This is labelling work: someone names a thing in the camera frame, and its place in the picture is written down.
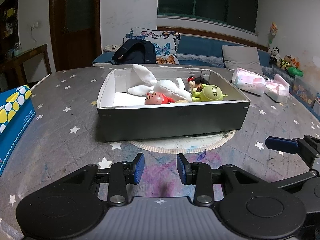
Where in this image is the grey cardboard box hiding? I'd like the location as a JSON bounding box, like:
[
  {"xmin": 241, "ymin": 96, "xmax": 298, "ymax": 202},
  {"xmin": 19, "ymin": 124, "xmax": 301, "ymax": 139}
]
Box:
[{"xmin": 97, "ymin": 64, "xmax": 251, "ymax": 141}]

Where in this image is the butterfly print pillow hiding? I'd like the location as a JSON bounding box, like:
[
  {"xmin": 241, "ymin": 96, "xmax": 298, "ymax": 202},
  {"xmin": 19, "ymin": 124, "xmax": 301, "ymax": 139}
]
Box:
[{"xmin": 123, "ymin": 28, "xmax": 181, "ymax": 65}]

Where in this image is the black-haired girl doll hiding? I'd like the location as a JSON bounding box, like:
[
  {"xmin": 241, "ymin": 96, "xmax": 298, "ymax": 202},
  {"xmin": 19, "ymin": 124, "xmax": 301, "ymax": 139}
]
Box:
[{"xmin": 187, "ymin": 76, "xmax": 209, "ymax": 93}]

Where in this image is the dark blue backpack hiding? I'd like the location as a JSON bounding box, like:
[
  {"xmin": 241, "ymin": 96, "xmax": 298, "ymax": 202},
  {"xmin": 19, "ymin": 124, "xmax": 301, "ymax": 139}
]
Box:
[{"xmin": 112, "ymin": 39, "xmax": 156, "ymax": 64}]

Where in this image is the white plush rabbit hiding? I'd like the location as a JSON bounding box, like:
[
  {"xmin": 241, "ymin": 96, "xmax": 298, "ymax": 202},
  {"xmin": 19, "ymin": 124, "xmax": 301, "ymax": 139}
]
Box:
[{"xmin": 127, "ymin": 64, "xmax": 192, "ymax": 102}]

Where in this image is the red round toy figure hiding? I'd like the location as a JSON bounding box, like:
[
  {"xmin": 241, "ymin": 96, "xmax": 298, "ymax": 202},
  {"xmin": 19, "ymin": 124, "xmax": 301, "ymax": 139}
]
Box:
[{"xmin": 144, "ymin": 92, "xmax": 175, "ymax": 105}]

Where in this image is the blue yellow tissue box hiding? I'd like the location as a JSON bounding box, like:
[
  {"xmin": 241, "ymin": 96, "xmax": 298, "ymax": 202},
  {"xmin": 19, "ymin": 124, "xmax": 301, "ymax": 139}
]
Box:
[{"xmin": 0, "ymin": 85, "xmax": 35, "ymax": 173}]

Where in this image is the green framed window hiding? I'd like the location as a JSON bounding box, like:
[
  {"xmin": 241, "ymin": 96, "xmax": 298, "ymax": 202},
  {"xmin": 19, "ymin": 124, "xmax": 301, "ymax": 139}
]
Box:
[{"xmin": 158, "ymin": 0, "xmax": 258, "ymax": 33}]

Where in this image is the brown wooden door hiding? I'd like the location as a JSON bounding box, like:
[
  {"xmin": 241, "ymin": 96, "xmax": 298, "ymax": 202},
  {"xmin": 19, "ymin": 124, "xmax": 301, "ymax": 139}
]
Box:
[{"xmin": 49, "ymin": 0, "xmax": 101, "ymax": 72}]

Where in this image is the wooden side table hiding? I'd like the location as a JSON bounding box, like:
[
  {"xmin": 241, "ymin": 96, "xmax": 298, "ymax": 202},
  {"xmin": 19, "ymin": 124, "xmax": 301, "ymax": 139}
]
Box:
[{"xmin": 1, "ymin": 44, "xmax": 52, "ymax": 86}]

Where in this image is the dark wooden shelf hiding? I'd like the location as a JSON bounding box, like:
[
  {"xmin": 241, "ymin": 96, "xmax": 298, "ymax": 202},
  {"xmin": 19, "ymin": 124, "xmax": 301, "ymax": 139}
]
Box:
[{"xmin": 0, "ymin": 0, "xmax": 19, "ymax": 57}]

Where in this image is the green round toy figure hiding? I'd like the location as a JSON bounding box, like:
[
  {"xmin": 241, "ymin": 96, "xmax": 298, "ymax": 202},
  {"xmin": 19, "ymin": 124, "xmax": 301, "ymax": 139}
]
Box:
[{"xmin": 192, "ymin": 84, "xmax": 228, "ymax": 102}]

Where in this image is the small plush toys pile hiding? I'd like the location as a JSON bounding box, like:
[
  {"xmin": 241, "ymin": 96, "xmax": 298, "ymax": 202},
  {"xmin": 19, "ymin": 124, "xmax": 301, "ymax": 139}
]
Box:
[{"xmin": 277, "ymin": 55, "xmax": 304, "ymax": 77}]

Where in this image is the round white placemat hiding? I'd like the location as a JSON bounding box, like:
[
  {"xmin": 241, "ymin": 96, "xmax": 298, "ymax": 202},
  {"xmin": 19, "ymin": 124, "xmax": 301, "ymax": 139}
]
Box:
[{"xmin": 129, "ymin": 130, "xmax": 236, "ymax": 154}]

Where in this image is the tan peanut toy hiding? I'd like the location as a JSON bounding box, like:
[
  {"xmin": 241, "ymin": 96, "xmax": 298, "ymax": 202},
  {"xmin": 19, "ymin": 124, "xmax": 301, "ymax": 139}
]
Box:
[{"xmin": 175, "ymin": 100, "xmax": 188, "ymax": 103}]

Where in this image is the blue sofa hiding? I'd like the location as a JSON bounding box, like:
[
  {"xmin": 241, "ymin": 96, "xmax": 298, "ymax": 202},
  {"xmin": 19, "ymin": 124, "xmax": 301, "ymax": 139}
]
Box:
[{"xmin": 92, "ymin": 35, "xmax": 320, "ymax": 120}]

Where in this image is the grey cushion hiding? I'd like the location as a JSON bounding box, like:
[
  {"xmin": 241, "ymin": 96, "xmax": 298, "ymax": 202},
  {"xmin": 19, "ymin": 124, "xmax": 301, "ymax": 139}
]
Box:
[{"xmin": 222, "ymin": 46, "xmax": 263, "ymax": 74}]

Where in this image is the panda plush toy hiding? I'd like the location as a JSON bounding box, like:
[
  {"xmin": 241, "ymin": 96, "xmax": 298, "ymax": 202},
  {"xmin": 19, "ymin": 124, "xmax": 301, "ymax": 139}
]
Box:
[{"xmin": 269, "ymin": 47, "xmax": 281, "ymax": 65}]

